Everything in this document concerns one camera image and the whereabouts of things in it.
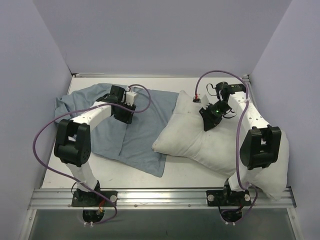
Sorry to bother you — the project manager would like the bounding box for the purple cable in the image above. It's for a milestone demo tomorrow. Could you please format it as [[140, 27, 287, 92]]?
[[194, 70, 258, 223], [32, 84, 152, 223]]

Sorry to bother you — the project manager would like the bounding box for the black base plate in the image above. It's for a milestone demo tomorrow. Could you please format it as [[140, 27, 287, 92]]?
[[206, 190, 252, 207], [71, 189, 118, 208]]

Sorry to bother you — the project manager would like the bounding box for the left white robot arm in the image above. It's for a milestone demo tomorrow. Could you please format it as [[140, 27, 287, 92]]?
[[54, 85, 138, 206]]

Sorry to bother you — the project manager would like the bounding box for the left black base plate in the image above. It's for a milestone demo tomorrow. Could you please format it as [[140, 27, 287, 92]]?
[[71, 189, 118, 208]]

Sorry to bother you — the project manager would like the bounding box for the aluminium front rail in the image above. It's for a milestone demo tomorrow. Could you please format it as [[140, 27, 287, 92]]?
[[28, 188, 296, 210]]

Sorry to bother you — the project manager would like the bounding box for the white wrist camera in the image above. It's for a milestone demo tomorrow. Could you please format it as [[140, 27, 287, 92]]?
[[124, 86, 138, 106], [192, 94, 211, 109]]

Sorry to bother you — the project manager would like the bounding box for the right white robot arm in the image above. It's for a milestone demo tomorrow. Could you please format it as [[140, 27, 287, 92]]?
[[193, 82, 282, 205]]

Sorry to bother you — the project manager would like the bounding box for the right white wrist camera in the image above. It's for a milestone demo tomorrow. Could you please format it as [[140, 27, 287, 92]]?
[[192, 94, 211, 109]]

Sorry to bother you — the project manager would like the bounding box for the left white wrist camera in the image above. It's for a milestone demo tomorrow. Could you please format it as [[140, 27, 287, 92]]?
[[124, 86, 138, 106]]

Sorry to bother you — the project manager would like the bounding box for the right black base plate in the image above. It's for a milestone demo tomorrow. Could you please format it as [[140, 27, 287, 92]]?
[[206, 190, 252, 207]]

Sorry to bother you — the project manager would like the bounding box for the aluminium right side rail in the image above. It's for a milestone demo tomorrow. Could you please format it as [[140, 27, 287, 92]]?
[[241, 74, 254, 102]]

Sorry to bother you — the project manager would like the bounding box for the aluminium rail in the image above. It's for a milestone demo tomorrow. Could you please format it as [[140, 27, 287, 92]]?
[[71, 72, 248, 78], [241, 74, 254, 102], [28, 188, 296, 210]]

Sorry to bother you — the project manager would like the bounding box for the aluminium back rail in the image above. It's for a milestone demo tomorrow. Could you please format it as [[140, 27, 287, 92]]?
[[71, 72, 248, 78]]

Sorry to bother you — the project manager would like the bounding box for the blue-grey pillowcase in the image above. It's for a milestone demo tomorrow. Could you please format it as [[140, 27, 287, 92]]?
[[54, 83, 180, 178]]

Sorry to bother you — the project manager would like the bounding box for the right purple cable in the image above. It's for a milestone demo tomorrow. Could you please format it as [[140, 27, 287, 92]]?
[[194, 70, 258, 223]]

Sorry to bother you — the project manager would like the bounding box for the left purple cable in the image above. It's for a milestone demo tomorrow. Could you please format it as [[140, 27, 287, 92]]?
[[32, 84, 152, 223]]

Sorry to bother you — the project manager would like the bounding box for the white pillow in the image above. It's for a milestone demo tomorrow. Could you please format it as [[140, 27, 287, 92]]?
[[152, 90, 290, 200]]

